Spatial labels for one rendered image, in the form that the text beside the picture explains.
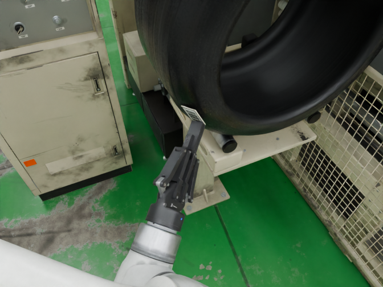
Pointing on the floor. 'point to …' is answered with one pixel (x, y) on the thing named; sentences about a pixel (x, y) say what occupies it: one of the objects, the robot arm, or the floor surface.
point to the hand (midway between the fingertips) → (194, 136)
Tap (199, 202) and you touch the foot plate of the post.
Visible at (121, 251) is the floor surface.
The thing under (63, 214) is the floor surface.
